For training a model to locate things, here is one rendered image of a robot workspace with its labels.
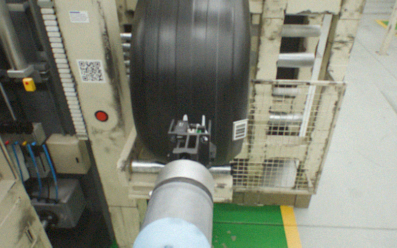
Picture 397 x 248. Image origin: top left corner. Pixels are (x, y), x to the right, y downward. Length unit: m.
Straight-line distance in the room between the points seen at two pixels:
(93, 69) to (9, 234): 0.58
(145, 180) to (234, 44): 0.57
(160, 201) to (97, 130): 0.73
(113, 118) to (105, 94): 0.09
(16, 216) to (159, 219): 0.86
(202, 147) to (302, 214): 1.68
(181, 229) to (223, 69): 0.44
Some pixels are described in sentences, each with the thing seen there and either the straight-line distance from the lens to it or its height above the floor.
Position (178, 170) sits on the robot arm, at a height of 1.31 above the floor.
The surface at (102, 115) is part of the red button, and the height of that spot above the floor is 1.06.
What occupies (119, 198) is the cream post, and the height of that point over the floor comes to 0.67.
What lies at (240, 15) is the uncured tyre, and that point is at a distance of 0.79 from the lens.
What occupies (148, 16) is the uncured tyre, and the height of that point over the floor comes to 1.41.
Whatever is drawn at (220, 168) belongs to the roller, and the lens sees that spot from 1.03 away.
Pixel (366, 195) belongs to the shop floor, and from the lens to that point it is 2.44.
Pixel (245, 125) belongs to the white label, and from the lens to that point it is 0.78.
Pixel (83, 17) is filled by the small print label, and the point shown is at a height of 1.38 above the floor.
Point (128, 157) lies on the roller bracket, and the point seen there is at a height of 0.94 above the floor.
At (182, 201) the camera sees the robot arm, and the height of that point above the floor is 1.32.
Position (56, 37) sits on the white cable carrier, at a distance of 1.00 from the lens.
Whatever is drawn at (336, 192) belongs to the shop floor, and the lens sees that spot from 2.38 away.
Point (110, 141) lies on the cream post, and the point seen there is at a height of 0.96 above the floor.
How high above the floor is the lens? 1.62
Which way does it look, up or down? 34 degrees down
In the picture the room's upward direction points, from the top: straight up
